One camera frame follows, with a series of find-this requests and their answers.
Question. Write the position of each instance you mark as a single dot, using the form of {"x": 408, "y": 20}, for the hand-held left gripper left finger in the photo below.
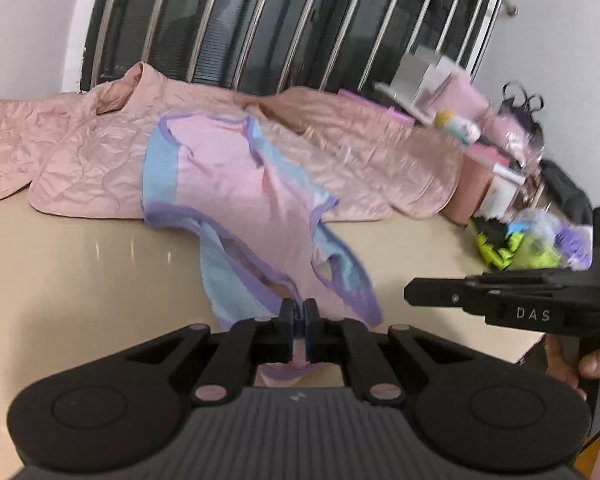
{"x": 291, "y": 332}

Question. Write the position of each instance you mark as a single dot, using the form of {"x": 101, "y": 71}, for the pink quilted jacket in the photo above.
{"x": 80, "y": 160}

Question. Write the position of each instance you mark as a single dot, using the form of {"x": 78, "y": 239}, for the white and yellow plush toy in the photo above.
{"x": 457, "y": 127}

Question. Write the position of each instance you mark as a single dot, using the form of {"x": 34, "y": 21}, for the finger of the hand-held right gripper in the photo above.
{"x": 437, "y": 294}

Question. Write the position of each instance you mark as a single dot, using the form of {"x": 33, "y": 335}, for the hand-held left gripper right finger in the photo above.
{"x": 312, "y": 332}

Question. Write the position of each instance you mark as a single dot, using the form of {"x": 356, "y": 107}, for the black scissors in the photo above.
{"x": 522, "y": 115}

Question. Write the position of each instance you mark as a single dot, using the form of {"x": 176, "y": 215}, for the black backpack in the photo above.
{"x": 567, "y": 192}

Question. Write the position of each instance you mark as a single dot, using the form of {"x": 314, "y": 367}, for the pink and blue garment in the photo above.
{"x": 260, "y": 210}

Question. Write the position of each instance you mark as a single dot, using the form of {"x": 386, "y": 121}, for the neon green and black garment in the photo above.
{"x": 500, "y": 247}

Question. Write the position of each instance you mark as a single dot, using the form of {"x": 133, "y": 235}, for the metal window grille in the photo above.
{"x": 290, "y": 25}

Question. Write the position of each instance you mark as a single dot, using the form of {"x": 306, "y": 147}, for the salmon pink storage box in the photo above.
{"x": 472, "y": 187}

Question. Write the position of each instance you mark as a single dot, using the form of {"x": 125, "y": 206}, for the stack of white boxes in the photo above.
{"x": 425, "y": 77}

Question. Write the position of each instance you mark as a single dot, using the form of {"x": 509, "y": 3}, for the plastic bag of purple things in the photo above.
{"x": 567, "y": 242}

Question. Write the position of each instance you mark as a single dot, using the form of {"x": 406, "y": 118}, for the pink and white books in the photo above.
{"x": 497, "y": 162}

